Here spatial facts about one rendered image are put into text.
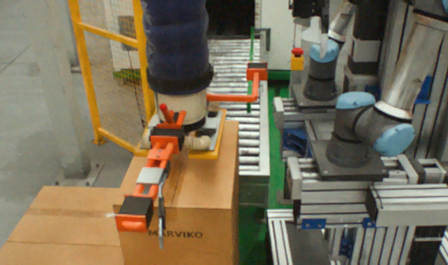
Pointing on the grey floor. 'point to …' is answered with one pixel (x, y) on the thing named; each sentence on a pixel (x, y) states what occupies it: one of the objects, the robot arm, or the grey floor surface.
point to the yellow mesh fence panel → (91, 66)
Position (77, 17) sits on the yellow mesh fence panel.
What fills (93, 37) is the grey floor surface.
